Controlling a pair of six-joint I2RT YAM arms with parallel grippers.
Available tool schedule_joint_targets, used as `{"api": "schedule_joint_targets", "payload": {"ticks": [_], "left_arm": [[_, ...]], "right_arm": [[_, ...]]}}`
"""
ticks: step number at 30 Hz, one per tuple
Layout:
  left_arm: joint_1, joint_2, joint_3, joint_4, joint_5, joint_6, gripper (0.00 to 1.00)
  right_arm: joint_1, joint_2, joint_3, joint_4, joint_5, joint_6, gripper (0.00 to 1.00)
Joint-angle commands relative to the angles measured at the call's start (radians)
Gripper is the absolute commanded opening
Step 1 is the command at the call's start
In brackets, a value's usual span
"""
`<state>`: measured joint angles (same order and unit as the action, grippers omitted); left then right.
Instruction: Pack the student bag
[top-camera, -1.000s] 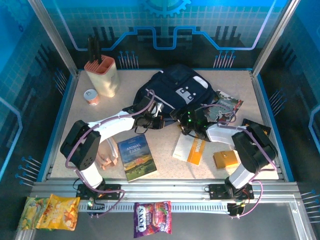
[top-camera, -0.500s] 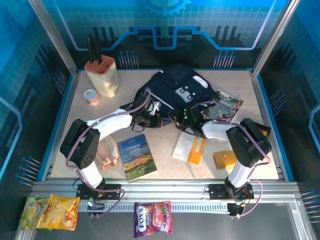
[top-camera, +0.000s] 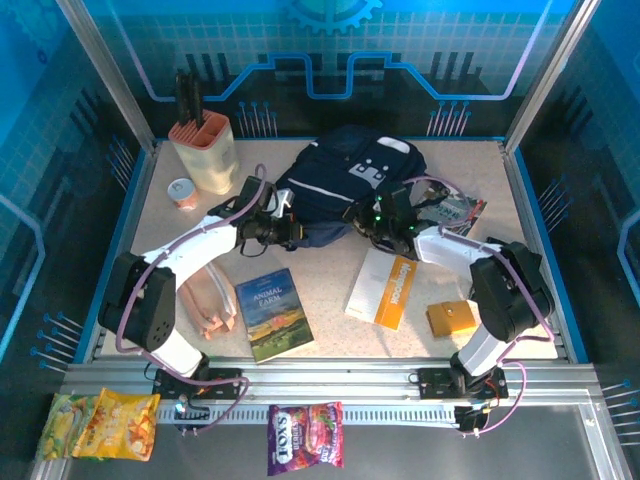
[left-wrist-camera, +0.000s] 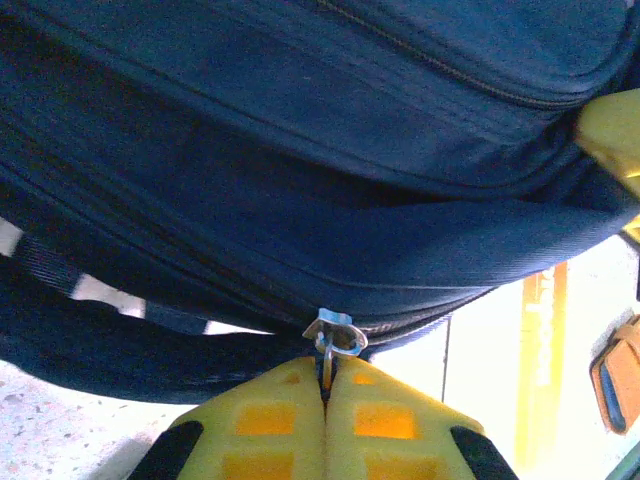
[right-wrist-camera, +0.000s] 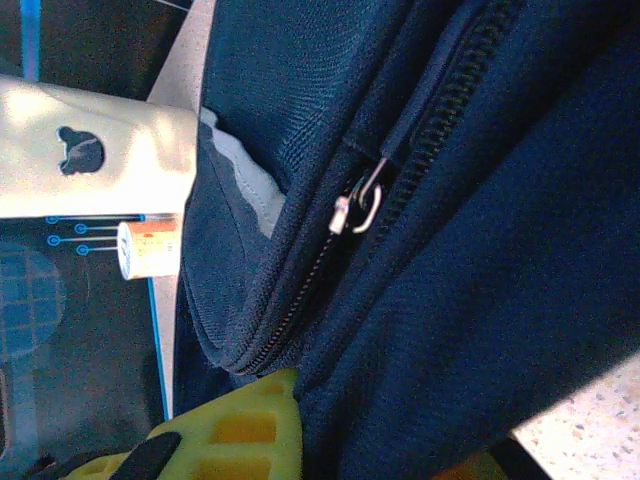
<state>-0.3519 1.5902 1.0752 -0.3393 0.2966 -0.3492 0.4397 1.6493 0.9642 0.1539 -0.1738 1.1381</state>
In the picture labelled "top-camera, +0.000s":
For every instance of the navy blue backpack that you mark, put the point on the navy blue backpack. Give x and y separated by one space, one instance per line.
330 175

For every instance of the orange and white book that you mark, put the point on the orange and white book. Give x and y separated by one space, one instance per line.
382 290

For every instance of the grey blue book red edge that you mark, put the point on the grey blue book red edge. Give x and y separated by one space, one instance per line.
457 212

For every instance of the Animal Farm book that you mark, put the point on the Animal Farm book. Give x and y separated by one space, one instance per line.
275 315

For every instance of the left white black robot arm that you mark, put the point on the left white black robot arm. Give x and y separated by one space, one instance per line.
200 245

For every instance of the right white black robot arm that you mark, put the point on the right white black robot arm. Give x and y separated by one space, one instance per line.
450 250

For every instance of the purple Fox's berries candy bag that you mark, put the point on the purple Fox's berries candy bag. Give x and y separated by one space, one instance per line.
305 437

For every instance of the yellow chips bag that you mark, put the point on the yellow chips bag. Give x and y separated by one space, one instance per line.
120 425

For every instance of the green yellow snack bag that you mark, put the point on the green yellow snack bag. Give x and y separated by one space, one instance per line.
57 425

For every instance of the small tin can pink label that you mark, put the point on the small tin can pink label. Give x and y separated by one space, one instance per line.
183 196

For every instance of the beige knife block pink top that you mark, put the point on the beige knife block pink top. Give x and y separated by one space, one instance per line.
210 160

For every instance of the small black controller board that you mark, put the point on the small black controller board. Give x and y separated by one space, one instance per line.
192 420
470 420

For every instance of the aluminium frame rail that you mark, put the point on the aluminium frame rail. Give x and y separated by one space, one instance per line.
325 382

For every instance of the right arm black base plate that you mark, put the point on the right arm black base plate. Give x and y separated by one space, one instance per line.
435 382

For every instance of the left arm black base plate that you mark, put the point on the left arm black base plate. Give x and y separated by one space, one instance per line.
225 387

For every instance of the aluminium frame post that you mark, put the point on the aluminium frame post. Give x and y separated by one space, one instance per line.
110 75
550 75

